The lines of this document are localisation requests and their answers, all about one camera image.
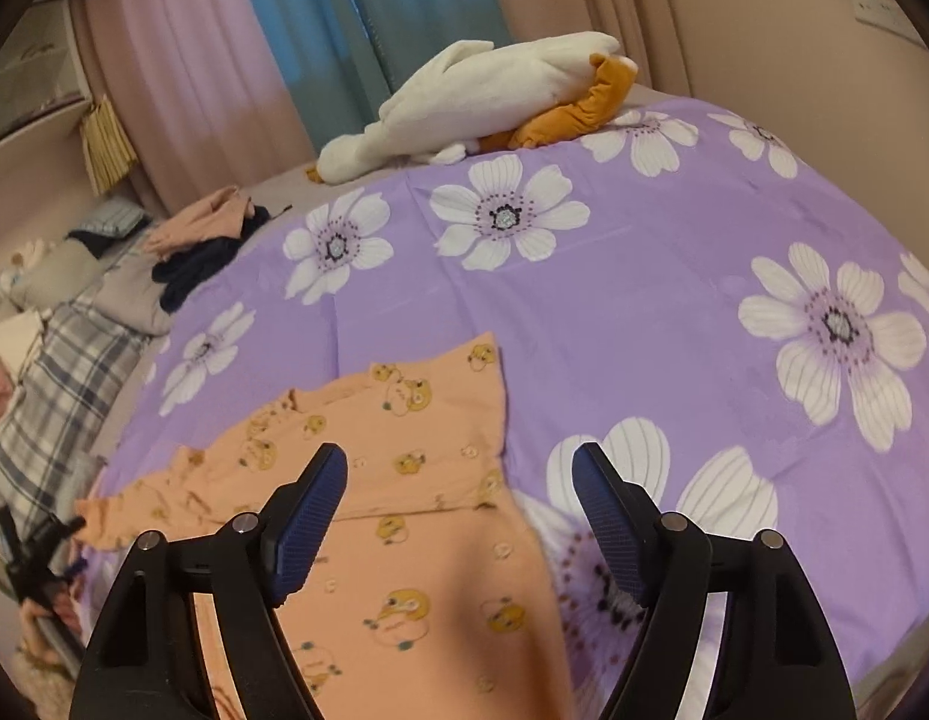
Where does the navy crumpled garment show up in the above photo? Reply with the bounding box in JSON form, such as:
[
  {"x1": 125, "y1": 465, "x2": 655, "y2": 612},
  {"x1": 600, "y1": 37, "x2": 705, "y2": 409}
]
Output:
[{"x1": 153, "y1": 206, "x2": 274, "y2": 317}]

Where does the orange cartoon print child's garment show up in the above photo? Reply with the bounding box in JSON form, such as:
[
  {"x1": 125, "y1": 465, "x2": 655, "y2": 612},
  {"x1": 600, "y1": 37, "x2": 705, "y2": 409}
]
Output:
[{"x1": 74, "y1": 330, "x2": 572, "y2": 720}]

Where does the plaid bed sheet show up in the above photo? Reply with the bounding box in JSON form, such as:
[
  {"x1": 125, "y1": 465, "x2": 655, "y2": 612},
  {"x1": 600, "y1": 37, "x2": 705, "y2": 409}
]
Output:
[{"x1": 0, "y1": 292, "x2": 155, "y2": 535}]

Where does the pink curtain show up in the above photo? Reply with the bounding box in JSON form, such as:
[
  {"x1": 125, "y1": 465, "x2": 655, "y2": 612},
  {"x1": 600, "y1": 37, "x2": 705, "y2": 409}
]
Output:
[{"x1": 70, "y1": 0, "x2": 317, "y2": 205}]

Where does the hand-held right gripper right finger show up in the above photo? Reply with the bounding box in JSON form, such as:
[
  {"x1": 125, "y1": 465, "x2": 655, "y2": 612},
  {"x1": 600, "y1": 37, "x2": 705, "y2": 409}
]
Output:
[{"x1": 571, "y1": 441, "x2": 861, "y2": 720}]

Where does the grey pillow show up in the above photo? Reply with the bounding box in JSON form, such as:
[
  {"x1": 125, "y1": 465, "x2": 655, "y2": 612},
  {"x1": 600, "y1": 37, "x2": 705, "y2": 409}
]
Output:
[{"x1": 7, "y1": 240, "x2": 175, "y2": 336}]

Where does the yellow striped hanging cloth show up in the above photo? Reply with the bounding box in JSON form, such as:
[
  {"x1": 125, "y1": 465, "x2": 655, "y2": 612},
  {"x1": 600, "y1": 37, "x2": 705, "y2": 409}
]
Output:
[{"x1": 80, "y1": 94, "x2": 140, "y2": 197}]

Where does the white plush goose toy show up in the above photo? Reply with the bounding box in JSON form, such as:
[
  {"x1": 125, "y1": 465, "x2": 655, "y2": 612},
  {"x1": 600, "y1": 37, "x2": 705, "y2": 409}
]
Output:
[{"x1": 307, "y1": 31, "x2": 640, "y2": 185}]

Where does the purple floral blanket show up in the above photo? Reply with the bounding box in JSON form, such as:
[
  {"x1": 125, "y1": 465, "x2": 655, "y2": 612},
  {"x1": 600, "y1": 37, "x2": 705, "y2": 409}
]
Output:
[{"x1": 82, "y1": 94, "x2": 929, "y2": 720}]

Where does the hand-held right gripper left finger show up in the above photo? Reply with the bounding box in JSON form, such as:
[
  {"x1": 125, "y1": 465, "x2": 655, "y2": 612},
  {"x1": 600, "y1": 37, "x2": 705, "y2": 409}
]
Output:
[{"x1": 67, "y1": 442, "x2": 350, "y2": 720}]

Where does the blue curtain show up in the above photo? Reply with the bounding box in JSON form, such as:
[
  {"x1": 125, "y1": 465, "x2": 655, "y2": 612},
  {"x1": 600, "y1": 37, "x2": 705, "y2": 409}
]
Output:
[{"x1": 232, "y1": 0, "x2": 512, "y2": 160}]

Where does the white cabinet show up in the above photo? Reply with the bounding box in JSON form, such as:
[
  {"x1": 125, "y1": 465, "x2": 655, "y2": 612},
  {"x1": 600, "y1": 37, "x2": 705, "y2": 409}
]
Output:
[{"x1": 0, "y1": 0, "x2": 95, "y2": 149}]

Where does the white wall socket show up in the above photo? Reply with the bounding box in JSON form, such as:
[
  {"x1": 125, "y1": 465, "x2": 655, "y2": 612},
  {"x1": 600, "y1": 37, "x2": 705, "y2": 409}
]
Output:
[{"x1": 847, "y1": 0, "x2": 923, "y2": 38}]

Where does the pink crumpled garment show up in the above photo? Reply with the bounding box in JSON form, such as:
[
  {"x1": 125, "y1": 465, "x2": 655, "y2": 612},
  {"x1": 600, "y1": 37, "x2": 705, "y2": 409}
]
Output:
[{"x1": 145, "y1": 186, "x2": 260, "y2": 256}]

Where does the blue striped pillow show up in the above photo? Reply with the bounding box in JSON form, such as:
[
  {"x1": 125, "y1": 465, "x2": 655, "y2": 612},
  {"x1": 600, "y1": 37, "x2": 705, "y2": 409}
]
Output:
[{"x1": 67, "y1": 199, "x2": 155, "y2": 242}]

